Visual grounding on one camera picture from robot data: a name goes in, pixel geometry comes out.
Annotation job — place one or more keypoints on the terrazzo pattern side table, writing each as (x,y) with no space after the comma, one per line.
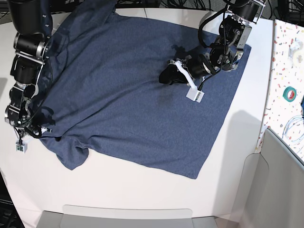
(283,117)

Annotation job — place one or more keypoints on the grey bin right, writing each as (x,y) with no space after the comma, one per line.
(271,188)

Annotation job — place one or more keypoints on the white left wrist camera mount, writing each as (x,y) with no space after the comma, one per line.
(193,93)

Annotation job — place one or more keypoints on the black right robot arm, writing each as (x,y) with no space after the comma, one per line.
(32,20)

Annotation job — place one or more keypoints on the dark blue t-shirt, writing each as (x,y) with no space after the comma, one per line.
(105,94)

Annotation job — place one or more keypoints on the dark blue cloth at edge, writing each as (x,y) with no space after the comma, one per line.
(302,106)

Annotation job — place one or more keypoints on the grey bin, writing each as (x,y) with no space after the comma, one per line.
(91,217)
(271,188)

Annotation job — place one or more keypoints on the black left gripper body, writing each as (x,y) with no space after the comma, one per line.
(198,67)

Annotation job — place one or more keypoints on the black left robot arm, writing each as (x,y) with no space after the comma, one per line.
(227,49)

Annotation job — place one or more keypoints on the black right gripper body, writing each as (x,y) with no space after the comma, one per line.
(23,128)

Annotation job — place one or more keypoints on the green tape roll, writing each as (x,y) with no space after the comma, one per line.
(289,94)

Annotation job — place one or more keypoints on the grey bin bottom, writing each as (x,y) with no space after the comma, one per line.
(91,217)

